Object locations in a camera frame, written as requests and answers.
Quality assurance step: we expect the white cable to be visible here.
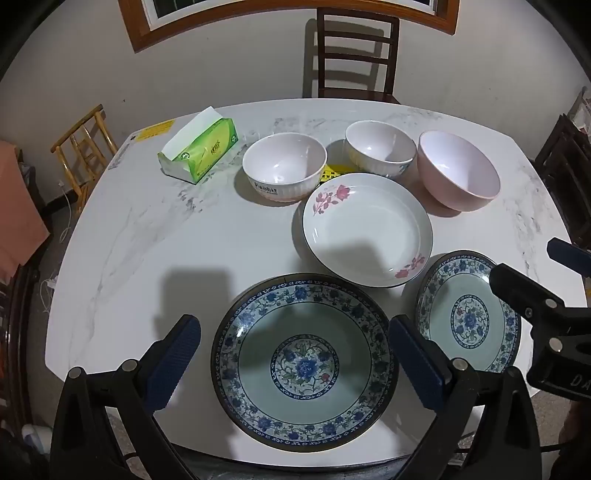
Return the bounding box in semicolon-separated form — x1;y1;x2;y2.
41;181;77;315

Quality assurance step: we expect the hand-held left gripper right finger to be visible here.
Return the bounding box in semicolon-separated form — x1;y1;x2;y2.
389;315;541;480

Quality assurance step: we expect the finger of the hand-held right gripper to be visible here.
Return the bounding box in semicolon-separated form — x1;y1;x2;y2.
489;263;567;331
547;237;591;278

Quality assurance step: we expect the white plate with pink roses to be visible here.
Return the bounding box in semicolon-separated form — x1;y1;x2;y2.
302;174;433;289

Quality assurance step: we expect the green tissue pack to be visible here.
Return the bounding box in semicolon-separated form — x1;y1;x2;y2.
157;106;238;185

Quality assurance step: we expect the large blue floral plate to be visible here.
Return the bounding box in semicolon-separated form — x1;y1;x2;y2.
211;273;400;453

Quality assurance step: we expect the yellow rectangular label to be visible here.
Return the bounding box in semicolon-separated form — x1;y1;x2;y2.
137;119;177;141

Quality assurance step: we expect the white ribbed bowl pink base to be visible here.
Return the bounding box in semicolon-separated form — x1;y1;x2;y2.
243;132;328;204

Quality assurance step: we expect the small blue floral plate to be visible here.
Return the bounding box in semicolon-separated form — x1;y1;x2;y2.
414;250;522;374

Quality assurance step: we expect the dark wooden slat chair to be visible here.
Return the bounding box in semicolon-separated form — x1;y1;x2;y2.
302;7;402;105

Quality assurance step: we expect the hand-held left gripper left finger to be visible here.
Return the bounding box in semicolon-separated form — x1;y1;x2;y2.
50;315;202;480

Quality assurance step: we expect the bamboo chair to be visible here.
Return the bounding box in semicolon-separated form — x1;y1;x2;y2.
50;104;119;217

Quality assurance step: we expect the orange cloth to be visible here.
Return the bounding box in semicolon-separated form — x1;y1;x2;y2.
0;140;51;280

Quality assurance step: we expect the plain pink bowl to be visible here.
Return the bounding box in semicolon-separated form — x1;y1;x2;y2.
417;130;502;213

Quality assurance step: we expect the white ribbed bowl yellow blue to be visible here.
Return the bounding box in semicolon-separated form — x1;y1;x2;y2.
345;120;418;180

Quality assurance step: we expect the round yellow warning sticker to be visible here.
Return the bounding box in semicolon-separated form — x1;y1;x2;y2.
321;162;352;182

